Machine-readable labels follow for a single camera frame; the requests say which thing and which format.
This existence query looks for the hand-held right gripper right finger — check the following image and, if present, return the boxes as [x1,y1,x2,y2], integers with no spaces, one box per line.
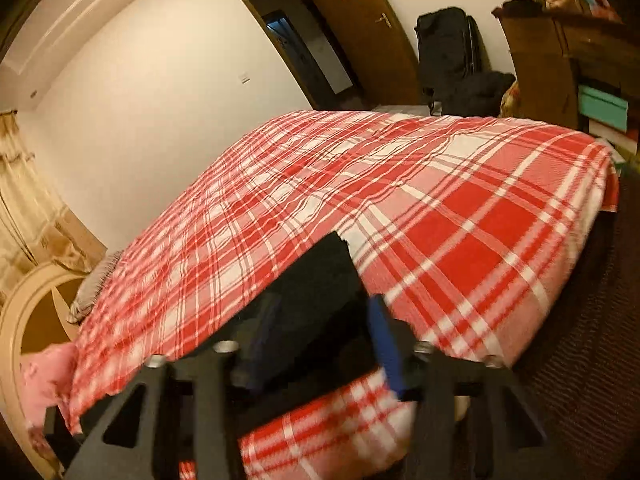
[367,294,547,480]

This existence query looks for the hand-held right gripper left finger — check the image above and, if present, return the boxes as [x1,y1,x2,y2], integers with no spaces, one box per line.
[44,292,281,480]

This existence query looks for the black pants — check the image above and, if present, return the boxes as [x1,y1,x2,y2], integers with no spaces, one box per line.
[197,231,383,436]

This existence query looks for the red plaid bed sheet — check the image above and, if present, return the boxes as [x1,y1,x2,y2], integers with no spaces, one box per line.
[65,109,621,480]

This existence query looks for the grey pillow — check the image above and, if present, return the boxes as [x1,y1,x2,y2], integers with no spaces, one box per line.
[67,250,123,323]

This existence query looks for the pink pillow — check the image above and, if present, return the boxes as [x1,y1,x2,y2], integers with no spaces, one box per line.
[20,342,81,428]

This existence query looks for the cream bed headboard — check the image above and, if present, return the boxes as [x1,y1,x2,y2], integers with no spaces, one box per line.
[0,260,91,478]

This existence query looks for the beige curtain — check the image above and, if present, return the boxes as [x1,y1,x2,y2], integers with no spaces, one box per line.
[0,110,108,306]

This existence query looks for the dark clothes pile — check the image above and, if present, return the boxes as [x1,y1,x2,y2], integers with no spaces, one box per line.
[440,71,517,117]

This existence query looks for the black suitcase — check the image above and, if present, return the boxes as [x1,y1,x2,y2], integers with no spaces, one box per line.
[414,6,483,106]

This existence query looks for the stack of books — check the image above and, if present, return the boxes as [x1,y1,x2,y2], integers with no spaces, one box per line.
[587,119,640,156]

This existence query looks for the teal box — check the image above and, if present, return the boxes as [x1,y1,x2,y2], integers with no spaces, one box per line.
[577,84,629,132]

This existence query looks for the brown wooden cabinet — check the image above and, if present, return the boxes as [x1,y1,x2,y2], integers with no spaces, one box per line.
[491,0,640,133]

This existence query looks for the brown wooden door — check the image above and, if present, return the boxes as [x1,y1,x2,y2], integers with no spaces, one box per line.
[300,0,423,111]

